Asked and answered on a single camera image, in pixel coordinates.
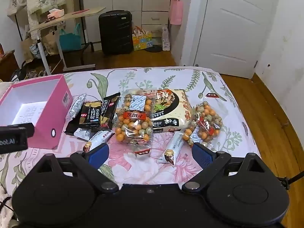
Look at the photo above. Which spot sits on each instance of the black round stand base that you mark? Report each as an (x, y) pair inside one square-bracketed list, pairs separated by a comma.
[(154, 49)]

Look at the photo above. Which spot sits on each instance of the white plastic bag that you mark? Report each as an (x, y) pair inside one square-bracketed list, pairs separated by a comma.
[(165, 39)]

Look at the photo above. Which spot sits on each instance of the white snack bar packet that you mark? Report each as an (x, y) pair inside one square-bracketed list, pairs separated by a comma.
[(172, 147), (83, 133), (76, 106), (98, 137)]

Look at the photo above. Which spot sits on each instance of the black hard-shell suitcase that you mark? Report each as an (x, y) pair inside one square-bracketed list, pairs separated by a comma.
[(116, 32)]

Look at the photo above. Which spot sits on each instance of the cream instant noodle pack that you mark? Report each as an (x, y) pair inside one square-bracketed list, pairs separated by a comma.
[(169, 114)]

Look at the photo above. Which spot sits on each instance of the white fluffy coat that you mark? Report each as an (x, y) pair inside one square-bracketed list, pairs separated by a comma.
[(40, 2)]

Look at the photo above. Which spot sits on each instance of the floral bed sheet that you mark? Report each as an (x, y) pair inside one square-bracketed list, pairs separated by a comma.
[(133, 80)]

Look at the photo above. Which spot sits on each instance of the wooden folding table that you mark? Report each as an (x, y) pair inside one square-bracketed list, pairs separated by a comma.
[(68, 16)]

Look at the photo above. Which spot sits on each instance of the colourful box on floor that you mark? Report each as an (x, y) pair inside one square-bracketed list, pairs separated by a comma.
[(142, 40)]

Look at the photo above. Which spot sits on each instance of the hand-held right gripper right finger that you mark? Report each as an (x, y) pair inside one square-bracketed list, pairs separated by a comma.
[(203, 154)]

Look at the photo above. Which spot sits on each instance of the clear bag of coated peanuts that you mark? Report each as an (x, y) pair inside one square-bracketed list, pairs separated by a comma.
[(206, 123), (134, 121)]

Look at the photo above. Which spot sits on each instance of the brown paper bag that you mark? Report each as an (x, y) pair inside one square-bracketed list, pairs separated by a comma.
[(51, 42)]

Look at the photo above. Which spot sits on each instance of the teal tote bag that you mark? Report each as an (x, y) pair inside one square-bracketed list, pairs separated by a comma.
[(70, 39)]

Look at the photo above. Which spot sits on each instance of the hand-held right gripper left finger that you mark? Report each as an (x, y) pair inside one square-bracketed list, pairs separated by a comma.
[(99, 154)]

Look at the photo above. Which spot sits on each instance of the white panel door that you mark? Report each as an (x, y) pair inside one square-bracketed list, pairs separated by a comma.
[(234, 28)]

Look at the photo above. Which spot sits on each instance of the pink tissue pack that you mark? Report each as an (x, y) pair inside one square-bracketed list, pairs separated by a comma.
[(55, 14)]

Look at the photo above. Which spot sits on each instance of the black potato chip packet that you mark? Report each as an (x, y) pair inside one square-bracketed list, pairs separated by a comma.
[(90, 114), (71, 127), (109, 106)]

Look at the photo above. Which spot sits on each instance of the pink paper bag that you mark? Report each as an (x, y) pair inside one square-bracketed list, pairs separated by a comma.
[(176, 11)]

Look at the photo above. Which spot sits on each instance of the beige canvas tote bag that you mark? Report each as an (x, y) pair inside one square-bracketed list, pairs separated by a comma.
[(15, 6)]

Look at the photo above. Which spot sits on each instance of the pink cardboard box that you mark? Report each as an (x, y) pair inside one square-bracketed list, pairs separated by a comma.
[(45, 114)]

